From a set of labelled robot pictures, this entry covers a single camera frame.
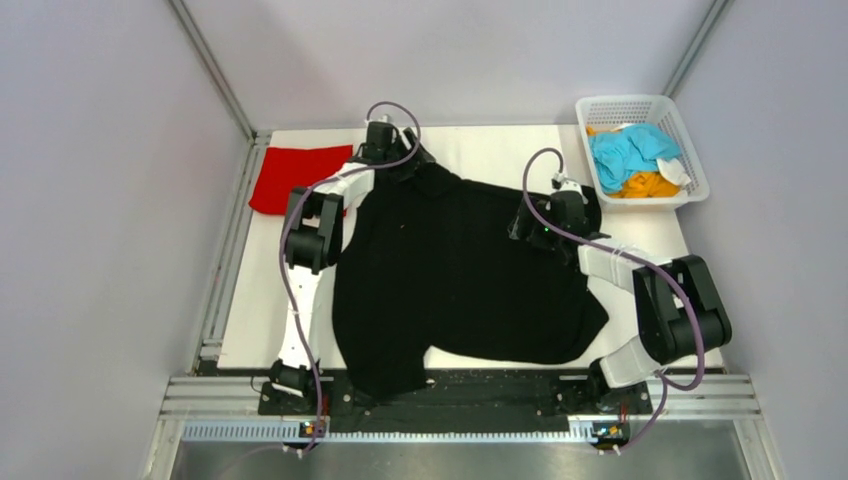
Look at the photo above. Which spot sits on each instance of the aluminium corner rail right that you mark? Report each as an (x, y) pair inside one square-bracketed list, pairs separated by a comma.
[(712, 18)]

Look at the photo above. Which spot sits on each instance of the folded red t shirt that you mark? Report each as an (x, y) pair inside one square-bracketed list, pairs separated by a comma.
[(284, 169)]

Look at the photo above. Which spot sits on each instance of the aluminium front rail frame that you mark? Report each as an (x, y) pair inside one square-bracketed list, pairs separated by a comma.
[(225, 408)]

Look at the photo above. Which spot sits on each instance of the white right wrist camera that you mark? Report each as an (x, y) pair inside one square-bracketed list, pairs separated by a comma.
[(562, 183)]

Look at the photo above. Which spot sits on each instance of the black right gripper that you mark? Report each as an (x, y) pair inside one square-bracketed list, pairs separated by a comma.
[(517, 227)]

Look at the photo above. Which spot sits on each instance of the black t shirt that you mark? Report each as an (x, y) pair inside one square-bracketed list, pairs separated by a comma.
[(431, 265)]

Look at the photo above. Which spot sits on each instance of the blue t shirt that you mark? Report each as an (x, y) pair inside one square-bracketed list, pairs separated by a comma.
[(618, 155)]

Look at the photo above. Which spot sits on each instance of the orange t shirt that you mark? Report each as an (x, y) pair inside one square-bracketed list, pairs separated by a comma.
[(642, 185)]

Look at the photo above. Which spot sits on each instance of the aluminium corner rail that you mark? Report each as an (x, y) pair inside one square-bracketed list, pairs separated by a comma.
[(205, 55), (712, 18)]

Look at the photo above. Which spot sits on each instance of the aluminium corner rail left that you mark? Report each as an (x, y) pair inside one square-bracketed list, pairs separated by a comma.
[(205, 55)]

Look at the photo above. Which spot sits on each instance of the white garment in basket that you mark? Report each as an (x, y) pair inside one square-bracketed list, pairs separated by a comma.
[(673, 171)]

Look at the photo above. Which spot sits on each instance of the white plastic laundry basket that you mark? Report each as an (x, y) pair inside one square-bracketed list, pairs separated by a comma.
[(609, 112)]

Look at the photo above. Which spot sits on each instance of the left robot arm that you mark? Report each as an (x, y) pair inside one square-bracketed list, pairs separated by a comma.
[(319, 221)]

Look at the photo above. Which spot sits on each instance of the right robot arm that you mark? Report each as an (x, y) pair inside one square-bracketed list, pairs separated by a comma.
[(679, 312)]

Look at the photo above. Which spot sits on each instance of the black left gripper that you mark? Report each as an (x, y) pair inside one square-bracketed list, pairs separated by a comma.
[(415, 153)]

